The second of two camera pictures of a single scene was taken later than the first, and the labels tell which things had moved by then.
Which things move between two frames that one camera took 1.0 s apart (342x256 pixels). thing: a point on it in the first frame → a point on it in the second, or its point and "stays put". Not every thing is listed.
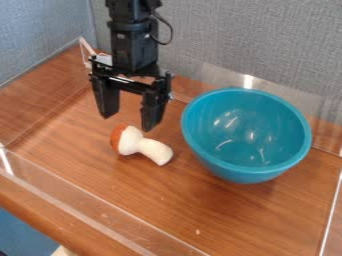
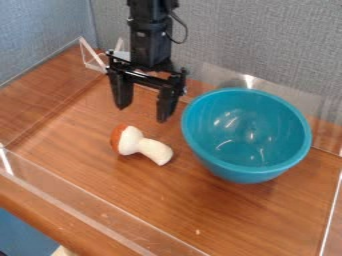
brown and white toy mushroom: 129,142 stays put
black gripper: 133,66 → 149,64
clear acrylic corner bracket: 89,54 stays put
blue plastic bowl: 249,133 stays put
